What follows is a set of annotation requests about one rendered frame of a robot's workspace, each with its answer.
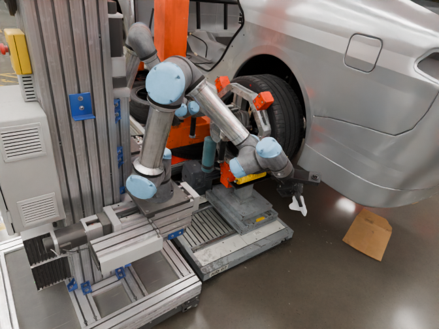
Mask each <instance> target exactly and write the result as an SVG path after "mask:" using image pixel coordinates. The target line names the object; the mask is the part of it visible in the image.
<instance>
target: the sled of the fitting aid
mask: <svg viewBox="0 0 439 329"><path fill-rule="evenodd" d="M212 190H213V188H212V189H209V190H206V193H205V198H206V199H207V200H208V201H209V203H211V205H213V207H215V209H217V210H218V211H219V213H220V214H221V215H222V216H223V217H224V218H225V219H226V220H227V221H228V222H229V224H230V225H231V226H232V227H233V228H234V229H235V230H236V231H237V232H238V233H239V234H240V235H241V236H242V235H244V234H247V233H249V232H251V231H253V230H255V229H257V228H260V227H263V226H265V225H267V224H269V223H271V222H274V221H276V219H277V216H278V212H276V211H275V210H274V209H273V208H272V209H271V210H269V211H266V212H263V213H260V214H259V215H256V216H254V217H251V218H249V219H246V220H244V221H241V220H240V219H239V218H238V217H237V216H236V215H235V214H234V213H233V212H232V211H231V210H230V209H229V208H228V207H227V206H226V205H225V204H224V203H223V202H222V201H221V200H220V199H219V198H218V197H217V196H216V195H215V194H214V193H213V192H212Z"/></svg>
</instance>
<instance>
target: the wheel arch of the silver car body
mask: <svg viewBox="0 0 439 329"><path fill-rule="evenodd" d="M291 71H292V72H293V70H292V69H291V67H290V66H289V65H288V64H287V63H286V62H285V61H284V60H283V59H281V58H280V57H278V56H277V55H274V54H271V53H267V52H261V53H257V54H253V55H251V56H249V57H248V58H247V59H245V60H244V61H243V62H242V63H241V64H240V65H239V67H238V68H237V70H236V71H235V73H234V74H233V77H232V78H231V80H232V79H234V78H237V77H239V76H249V75H258V74H272V75H275V76H278V77H280V78H281V79H283V80H284V79H285V77H286V76H289V77H290V75H291ZM293 74H294V75H293V79H292V82H291V85H290V86H291V88H292V89H293V91H294V92H295V94H296V95H297V97H298V100H299V102H300V105H301V107H302V108H301V109H302V112H303V116H304V118H305V120H306V128H305V130H304V135H303V138H304V139H305V141H304V146H305V142H306V133H307V112H306V103H305V100H304V95H303V92H302V88H301V85H300V84H299V81H298V79H297V77H296V75H295V73H294V72H293ZM289 77H288V78H287V79H286V80H285V81H286V82H287V83H288V81H289ZM303 151H304V147H303V150H302V153H303ZM302 153H301V156H300V158H299V160H298V162H297V165H298V163H299V161H300V159H301V157H302Z"/></svg>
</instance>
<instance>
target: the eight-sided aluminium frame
mask: <svg viewBox="0 0 439 329"><path fill-rule="evenodd" d="M232 93H236V94H237V95H239V96H241V97H243V98H244V99H246V100H247V101H248V102H249V104H250V107H251V109H252V112H253V116H254V118H255V121H256V124H257V127H258V129H259V134H258V138H259V140H260V141H261V140H262V139H263V138H266V137H270V134H271V128H270V125H269V122H268V119H267V116H266V113H265V110H259V111H257V109H256V107H255V105H254V103H253V100H254V98H256V96H258V94H257V93H255V92H253V91H251V90H249V89H247V88H245V87H244V86H242V85H240V84H238V83H232V84H228V85H227V86H226V87H224V88H223V89H222V90H221V91H220V92H219V93H218V94H217V96H218V97H219V98H220V99H221V100H222V101H224V100H225V99H226V98H227V97H229V96H230V95H231V94H232ZM212 123H214V122H213V121H212V120H211V119H210V126H211V124H212ZM216 149H217V151H218V154H219V151H220V142H218V143H217V144H216ZM234 158H235V156H233V155H232V154H231V153H229V152H228V151H227V148H226V149H225V157H224V159H225V162H226V163H228V164H229V162H230V160H231V159H234Z"/></svg>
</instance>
